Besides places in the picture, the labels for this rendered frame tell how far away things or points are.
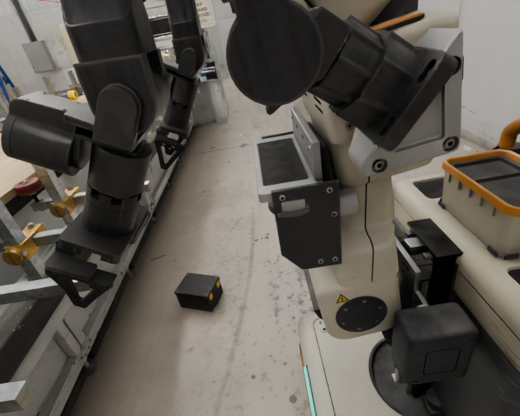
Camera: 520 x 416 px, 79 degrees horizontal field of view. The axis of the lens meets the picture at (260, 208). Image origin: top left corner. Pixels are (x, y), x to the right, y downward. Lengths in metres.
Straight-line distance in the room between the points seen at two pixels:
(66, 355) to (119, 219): 1.34
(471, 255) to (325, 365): 0.61
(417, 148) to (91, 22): 0.31
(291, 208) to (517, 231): 0.41
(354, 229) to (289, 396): 0.95
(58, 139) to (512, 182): 0.77
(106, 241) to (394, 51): 0.34
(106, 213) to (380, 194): 0.43
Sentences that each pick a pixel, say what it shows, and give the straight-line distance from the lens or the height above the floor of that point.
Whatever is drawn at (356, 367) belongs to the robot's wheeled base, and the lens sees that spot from 1.15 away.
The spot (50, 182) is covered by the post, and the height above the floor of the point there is 0.91.
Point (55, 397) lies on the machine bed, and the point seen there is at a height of 0.17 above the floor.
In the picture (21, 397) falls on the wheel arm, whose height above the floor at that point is 0.83.
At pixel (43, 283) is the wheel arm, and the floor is 0.84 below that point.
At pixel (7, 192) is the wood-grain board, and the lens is 1.37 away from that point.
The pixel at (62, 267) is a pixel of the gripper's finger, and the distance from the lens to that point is 0.39.
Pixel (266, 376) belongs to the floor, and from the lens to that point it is 1.48.
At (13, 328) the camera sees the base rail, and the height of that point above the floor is 0.70.
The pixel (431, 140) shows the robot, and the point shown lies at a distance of 0.36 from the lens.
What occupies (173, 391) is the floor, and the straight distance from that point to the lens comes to 1.56.
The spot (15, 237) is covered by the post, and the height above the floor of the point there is 0.86.
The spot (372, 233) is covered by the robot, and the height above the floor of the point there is 0.90.
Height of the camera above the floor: 1.26
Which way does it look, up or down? 31 degrees down
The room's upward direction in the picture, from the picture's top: 11 degrees counter-clockwise
